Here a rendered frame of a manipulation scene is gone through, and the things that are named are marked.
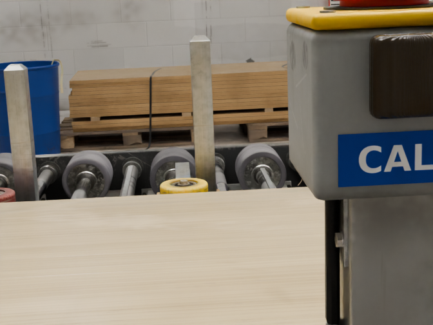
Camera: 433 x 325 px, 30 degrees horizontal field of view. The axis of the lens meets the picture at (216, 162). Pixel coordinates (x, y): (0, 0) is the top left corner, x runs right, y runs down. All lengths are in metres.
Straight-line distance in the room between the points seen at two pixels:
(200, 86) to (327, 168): 1.11
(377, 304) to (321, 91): 0.10
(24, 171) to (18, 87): 0.15
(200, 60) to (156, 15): 6.07
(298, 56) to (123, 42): 7.18
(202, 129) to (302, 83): 1.10
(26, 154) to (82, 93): 4.80
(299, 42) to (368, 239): 0.08
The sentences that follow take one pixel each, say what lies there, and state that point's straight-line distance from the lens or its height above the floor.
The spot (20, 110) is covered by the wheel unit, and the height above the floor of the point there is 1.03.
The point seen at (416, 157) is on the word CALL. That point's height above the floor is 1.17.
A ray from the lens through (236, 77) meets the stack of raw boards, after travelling 6.23.
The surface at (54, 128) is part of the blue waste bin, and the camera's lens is 5.99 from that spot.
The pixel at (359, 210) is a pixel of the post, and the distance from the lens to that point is 0.33.
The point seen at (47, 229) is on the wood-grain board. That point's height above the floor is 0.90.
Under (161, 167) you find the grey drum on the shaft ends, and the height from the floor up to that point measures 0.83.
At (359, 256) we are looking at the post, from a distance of 0.33.
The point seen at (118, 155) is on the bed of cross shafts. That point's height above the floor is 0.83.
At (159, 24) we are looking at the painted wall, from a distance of 7.48.
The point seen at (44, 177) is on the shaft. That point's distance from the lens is 1.88.
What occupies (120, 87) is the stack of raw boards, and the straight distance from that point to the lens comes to 6.21.
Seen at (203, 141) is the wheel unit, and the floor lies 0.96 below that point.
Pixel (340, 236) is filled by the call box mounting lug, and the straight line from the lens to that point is 0.34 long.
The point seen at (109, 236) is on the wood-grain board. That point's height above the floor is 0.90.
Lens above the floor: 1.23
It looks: 13 degrees down
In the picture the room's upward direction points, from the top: 2 degrees counter-clockwise
